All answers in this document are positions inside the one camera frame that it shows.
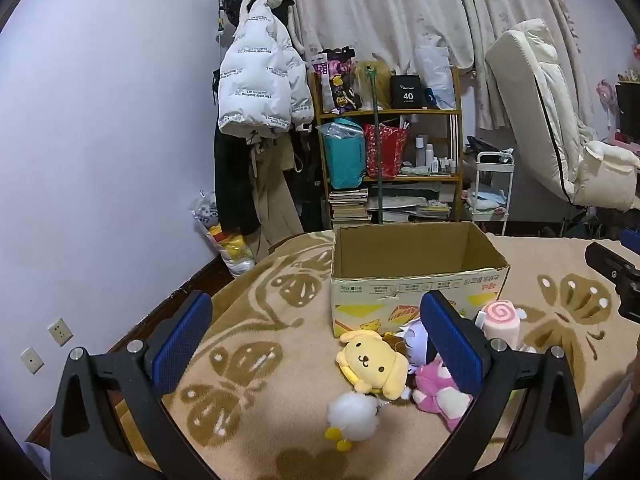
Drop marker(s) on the printed cardboard box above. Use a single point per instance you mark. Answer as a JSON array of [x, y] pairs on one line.
[[400, 300]]

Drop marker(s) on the black box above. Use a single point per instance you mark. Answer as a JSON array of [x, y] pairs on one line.
[[407, 92]]

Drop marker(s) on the cream recliner chair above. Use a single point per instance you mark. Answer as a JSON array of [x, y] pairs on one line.
[[540, 90]]

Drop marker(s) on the green pole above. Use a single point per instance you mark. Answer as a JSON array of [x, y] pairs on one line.
[[378, 160]]

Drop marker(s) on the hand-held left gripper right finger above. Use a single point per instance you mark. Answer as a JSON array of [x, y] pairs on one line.
[[452, 345]]

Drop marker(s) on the light blue cloth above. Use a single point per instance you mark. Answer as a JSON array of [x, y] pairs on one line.
[[482, 199]]

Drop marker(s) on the black coat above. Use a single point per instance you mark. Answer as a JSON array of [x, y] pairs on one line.
[[232, 185]]

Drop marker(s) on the white puffer jacket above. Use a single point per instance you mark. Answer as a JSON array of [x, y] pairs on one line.
[[260, 75]]

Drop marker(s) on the wooden shelf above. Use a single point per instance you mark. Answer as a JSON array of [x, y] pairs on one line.
[[425, 110]]

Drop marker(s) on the pink swirl roll plush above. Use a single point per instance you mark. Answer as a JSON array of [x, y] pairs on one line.
[[500, 315]]

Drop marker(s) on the floral curtain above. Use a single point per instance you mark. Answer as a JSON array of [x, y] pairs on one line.
[[380, 10]]

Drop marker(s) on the beige pants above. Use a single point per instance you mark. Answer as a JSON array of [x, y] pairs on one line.
[[270, 200]]

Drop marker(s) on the plastic bag of toys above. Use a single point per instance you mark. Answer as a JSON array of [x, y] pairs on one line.
[[230, 250]]

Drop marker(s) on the purple-haired plush doll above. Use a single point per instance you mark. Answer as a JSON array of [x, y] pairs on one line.
[[415, 347]]

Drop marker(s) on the purple printed bag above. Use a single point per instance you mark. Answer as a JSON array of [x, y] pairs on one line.
[[335, 85]]

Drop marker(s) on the white plastic bag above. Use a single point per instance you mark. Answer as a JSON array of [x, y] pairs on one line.
[[435, 70]]

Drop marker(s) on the wall socket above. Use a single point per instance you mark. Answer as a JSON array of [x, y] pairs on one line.
[[60, 331]]

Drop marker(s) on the teal bag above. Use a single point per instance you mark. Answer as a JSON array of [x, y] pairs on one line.
[[342, 160]]

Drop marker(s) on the yellow dog plush toy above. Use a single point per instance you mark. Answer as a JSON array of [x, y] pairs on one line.
[[367, 360]]

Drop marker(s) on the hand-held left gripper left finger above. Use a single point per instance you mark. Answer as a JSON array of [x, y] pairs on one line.
[[182, 340]]

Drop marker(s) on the blond wig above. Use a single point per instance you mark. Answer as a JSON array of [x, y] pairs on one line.
[[385, 85]]

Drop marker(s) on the red patterned bag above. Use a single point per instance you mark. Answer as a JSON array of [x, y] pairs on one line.
[[385, 152]]

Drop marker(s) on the white fluffy chick plush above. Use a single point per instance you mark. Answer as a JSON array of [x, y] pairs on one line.
[[352, 415]]

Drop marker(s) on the group of small bottles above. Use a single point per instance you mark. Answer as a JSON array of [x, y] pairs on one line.
[[430, 157]]

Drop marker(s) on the pile of magazines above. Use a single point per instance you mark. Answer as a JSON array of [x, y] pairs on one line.
[[400, 207]]

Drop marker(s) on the pink plush toy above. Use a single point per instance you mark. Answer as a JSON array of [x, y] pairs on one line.
[[440, 400]]

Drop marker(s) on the black hat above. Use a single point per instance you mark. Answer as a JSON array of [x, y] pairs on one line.
[[235, 0]]

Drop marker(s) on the white trolley cart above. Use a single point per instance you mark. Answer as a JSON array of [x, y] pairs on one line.
[[508, 185]]

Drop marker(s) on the stack of books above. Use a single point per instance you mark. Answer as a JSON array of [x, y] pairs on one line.
[[350, 207]]

